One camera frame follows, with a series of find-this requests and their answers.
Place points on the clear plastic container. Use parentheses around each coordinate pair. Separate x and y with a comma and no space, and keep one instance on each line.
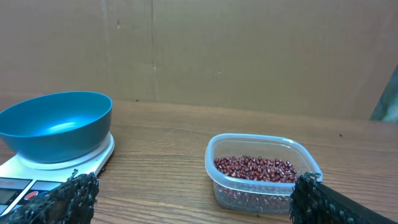
(250,195)

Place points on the red beans in container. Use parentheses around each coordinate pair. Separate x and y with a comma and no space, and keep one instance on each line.
(257,168)

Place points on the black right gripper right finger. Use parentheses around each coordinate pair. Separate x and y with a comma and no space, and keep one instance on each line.
(315,203)

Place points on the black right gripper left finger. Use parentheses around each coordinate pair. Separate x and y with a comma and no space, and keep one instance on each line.
(73,202)

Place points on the blue plastic bowl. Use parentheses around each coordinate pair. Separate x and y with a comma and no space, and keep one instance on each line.
(57,127)

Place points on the white digital kitchen scale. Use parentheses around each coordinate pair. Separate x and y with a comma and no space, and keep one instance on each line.
(22,179)

